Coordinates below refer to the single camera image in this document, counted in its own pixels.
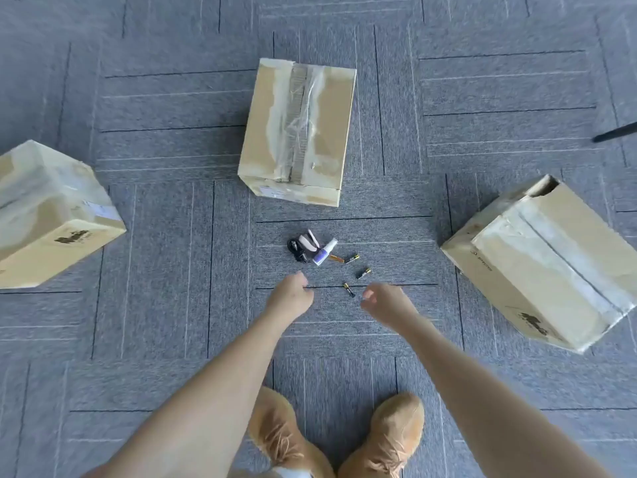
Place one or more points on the person's right hand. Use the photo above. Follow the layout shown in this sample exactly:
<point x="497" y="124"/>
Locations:
<point x="389" y="303"/>

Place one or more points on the person's left hand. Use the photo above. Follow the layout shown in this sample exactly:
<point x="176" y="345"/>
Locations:
<point x="289" y="297"/>

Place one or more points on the person's left fingers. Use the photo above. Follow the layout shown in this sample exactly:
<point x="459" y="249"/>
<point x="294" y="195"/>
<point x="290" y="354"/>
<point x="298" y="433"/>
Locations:
<point x="302" y="285"/>

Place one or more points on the person's right fingers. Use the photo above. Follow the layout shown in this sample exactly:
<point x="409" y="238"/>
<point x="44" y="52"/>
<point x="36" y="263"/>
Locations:
<point x="371" y="298"/>

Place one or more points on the person's left forearm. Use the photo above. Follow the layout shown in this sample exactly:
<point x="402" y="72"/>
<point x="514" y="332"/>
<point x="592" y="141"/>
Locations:
<point x="195" y="402"/>

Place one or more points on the person's right forearm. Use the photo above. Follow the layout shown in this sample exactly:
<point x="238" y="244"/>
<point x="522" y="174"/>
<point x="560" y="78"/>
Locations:
<point x="490" y="398"/>

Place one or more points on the pink white folded case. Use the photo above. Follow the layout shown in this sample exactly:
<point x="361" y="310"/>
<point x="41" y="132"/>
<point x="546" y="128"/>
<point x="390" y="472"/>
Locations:
<point x="312" y="241"/>

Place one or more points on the person's right tan shoe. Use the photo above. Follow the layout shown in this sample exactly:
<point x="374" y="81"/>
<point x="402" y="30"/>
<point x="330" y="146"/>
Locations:
<point x="387" y="439"/>

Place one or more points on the person's tan shoe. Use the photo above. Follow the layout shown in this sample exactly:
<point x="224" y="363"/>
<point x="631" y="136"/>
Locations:
<point x="387" y="439"/>
<point x="284" y="437"/>

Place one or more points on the person's left tan shoe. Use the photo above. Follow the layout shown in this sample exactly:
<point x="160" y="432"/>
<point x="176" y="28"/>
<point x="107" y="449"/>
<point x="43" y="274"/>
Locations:
<point x="284" y="437"/>

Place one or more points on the taped cardboard box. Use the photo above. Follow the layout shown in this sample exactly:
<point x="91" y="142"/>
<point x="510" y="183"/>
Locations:
<point x="297" y="128"/>

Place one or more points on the torn open cardboard box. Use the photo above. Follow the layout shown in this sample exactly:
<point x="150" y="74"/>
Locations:
<point x="542" y="263"/>

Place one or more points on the cardboard box with black logo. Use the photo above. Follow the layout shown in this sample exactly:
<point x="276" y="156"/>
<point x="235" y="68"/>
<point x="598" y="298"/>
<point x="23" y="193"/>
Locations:
<point x="46" y="215"/>

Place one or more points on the black pole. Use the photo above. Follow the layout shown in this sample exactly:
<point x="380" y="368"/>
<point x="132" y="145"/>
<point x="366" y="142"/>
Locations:
<point x="615" y="132"/>

